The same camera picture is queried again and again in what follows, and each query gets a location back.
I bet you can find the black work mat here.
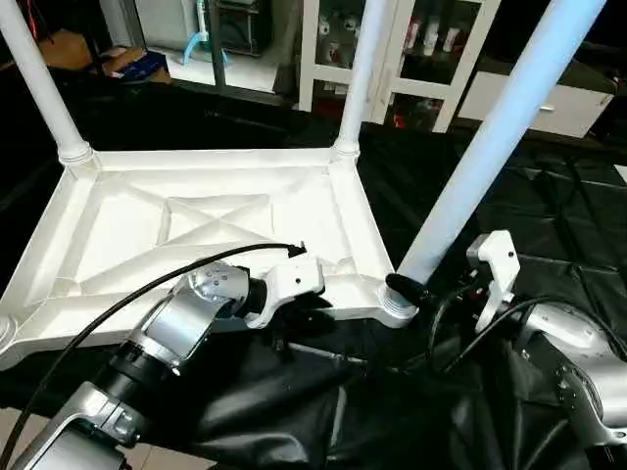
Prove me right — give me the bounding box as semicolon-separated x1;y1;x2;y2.
0;64;627;470

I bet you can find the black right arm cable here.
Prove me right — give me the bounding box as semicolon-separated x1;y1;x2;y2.
425;279;627;375

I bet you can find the grey metal pole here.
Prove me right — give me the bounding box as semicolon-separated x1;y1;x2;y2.
206;0;228;91

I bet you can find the white plastic table top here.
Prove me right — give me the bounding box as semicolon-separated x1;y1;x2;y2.
0;145;419;373

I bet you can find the brown wooden board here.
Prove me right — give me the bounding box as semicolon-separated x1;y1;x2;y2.
0;27;99;71

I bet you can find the dark equipment rack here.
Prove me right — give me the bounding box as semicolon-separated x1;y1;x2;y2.
225;0;271;58

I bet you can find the blue flat box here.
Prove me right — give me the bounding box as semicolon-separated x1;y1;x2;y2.
102;49;169;83

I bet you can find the light blue plastic item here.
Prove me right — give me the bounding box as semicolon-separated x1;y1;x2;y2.
182;0;228;68

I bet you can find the white drawer unit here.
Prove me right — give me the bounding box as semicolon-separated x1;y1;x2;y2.
457;69;614;139

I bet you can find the white plastic table leg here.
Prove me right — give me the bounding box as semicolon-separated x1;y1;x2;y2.
331;0;399;164
382;0;608;330
0;0;97;169

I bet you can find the white glass door cabinet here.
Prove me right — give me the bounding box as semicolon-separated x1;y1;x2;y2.
298;0;503;134

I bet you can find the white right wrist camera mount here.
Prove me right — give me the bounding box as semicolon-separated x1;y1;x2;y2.
464;230;521;336

